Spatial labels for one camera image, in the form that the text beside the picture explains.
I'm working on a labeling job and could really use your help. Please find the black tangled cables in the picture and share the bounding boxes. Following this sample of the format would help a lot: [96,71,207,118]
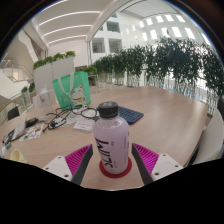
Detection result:
[43,104,99,131]

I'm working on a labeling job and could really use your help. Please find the clear plastic water bottle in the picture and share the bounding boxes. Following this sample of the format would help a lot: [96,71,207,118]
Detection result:
[38,83,54,116]

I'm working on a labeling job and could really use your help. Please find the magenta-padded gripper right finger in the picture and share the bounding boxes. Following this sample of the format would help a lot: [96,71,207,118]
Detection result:
[130,142,185,186]

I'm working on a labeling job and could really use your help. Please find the pale yellow mug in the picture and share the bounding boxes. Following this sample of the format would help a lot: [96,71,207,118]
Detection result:
[9,148,29,164]

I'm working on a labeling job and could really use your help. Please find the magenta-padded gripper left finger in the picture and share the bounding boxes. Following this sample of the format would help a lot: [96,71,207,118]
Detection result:
[42,143,94,187]

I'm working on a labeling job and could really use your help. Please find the white curved chair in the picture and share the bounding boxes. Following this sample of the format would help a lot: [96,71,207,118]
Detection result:
[191,109,224,166]

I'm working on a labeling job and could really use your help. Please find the flat round red coaster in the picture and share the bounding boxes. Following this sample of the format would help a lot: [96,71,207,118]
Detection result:
[98,156,133,179]

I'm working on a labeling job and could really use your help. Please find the green printed tote bag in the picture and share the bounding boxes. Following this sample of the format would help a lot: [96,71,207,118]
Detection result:
[51,70,92,110]

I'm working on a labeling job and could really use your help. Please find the white cabinet with plants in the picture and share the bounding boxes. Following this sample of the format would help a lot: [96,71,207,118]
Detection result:
[32,50,77,93]

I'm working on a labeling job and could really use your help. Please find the colourful sticker sheet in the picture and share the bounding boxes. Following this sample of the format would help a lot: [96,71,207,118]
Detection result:
[18,123,44,142]

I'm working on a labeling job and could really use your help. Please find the pale purple black-capped drink bottle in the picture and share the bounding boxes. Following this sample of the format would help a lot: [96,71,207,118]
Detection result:
[92,101,130,175]

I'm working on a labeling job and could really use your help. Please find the white paper card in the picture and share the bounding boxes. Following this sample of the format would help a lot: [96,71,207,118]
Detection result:
[73,119,96,133]

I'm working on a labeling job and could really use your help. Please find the green hedge plant row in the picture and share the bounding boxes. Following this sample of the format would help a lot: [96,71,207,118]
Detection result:
[76,36,224,114]

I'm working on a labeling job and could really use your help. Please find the black office chair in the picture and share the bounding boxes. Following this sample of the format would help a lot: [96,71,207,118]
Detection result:
[7,105,21,121]

